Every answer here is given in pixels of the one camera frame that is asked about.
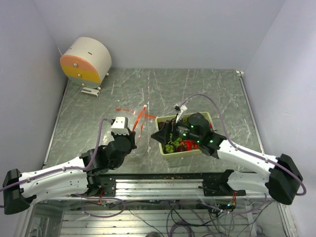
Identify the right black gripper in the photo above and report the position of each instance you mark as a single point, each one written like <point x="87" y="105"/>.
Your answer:
<point x="162" y="135"/>

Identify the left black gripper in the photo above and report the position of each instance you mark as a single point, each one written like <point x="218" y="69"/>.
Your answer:
<point x="129" y="136"/>

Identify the clear zip bag orange zipper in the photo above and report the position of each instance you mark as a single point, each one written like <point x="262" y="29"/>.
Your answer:
<point x="140" y="121"/>

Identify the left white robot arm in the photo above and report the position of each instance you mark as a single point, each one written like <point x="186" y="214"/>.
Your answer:
<point x="77" y="176"/>

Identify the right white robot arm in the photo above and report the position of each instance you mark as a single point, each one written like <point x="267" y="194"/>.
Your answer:
<point x="277" y="176"/>

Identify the dark purple plum top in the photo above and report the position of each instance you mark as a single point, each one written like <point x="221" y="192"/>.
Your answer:
<point x="161" y="125"/>

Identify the dark purple plum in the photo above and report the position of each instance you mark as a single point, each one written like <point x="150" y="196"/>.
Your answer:
<point x="181" y="148"/>
<point x="161" y="125"/>

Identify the small green grape bunch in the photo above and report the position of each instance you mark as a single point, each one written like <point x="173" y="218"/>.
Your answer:
<point x="169" y="148"/>

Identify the dark purple plum bottom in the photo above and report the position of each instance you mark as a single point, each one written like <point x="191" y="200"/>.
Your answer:
<point x="181" y="148"/>

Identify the cream plastic basket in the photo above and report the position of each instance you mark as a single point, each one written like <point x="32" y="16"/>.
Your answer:
<point x="184" y="153"/>

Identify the round pastel drawer cabinet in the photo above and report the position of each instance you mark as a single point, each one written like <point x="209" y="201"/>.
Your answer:
<point x="86" y="62"/>

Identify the white corner clip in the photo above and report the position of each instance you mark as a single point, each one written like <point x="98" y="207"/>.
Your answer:
<point x="240" y="72"/>

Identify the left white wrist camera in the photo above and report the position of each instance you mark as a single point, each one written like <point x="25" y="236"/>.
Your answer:
<point x="120" y="125"/>

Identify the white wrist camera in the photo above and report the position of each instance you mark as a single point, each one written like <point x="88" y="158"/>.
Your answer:
<point x="180" y="111"/>
<point x="120" y="125"/>

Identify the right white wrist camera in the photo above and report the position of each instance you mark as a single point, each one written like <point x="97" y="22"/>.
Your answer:
<point x="180" y="111"/>

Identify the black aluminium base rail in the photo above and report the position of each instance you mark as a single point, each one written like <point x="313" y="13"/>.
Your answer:
<point x="161" y="186"/>

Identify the small white metal bracket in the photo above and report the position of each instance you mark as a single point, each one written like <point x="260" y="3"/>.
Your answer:
<point x="90" y="91"/>

